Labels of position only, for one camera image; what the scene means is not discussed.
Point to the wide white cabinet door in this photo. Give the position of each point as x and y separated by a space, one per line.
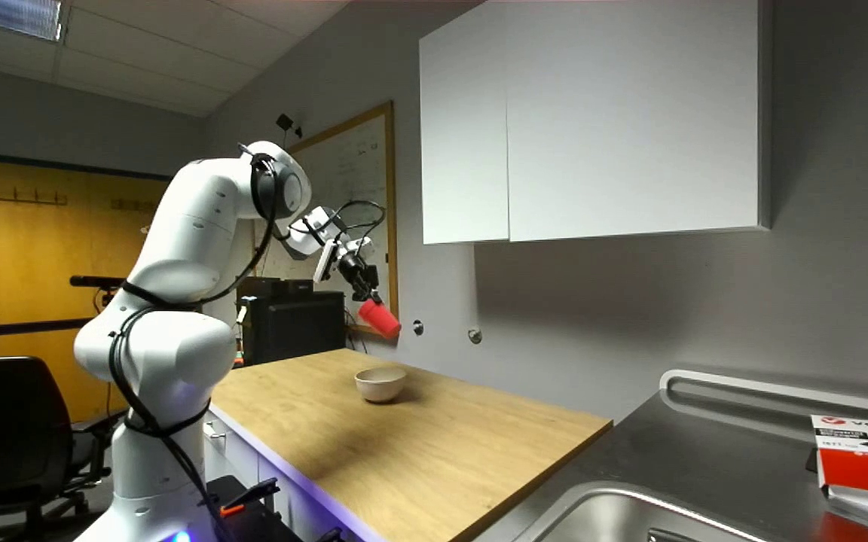
632 121

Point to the stainless steel sink basin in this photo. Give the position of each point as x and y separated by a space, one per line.
632 516

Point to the round metal wall knob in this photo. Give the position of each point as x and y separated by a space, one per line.
474 334
417 327

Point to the white metal dish rack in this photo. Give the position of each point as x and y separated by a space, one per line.
784 387

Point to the framed whiteboard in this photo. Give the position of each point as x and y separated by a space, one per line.
359 181

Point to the black box appliance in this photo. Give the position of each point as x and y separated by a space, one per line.
289 323

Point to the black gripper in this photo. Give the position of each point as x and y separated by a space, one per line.
359 270

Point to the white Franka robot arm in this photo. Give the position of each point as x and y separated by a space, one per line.
177 349

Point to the black office chair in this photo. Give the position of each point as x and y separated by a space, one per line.
8 431

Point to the narrow white cabinet door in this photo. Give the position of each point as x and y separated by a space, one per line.
465 140

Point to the black robot base clamp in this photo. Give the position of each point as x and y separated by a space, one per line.
247 506

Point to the red plastic cup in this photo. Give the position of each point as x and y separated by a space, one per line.
380 320

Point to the ceiling light panel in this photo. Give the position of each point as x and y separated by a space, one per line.
8 15

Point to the stainless steel sink counter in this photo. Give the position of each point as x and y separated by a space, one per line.
716 452

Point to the white ceramic bowl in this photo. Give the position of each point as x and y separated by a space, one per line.
380 384

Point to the red and white box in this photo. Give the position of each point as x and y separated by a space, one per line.
866 467

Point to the small black wall camera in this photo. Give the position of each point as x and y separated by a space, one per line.
286 121

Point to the white wall cabinet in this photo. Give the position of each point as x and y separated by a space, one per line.
594 121

